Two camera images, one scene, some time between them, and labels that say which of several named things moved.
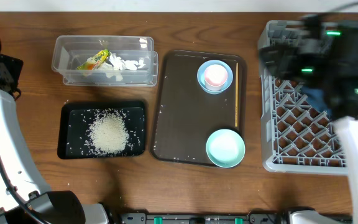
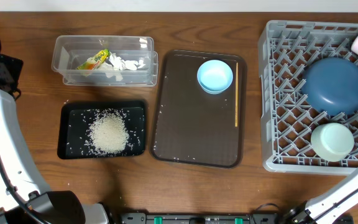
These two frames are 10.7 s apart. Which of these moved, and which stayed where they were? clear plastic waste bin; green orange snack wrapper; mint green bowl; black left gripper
Moved: mint green bowl
Stayed: black left gripper; clear plastic waste bin; green orange snack wrapper
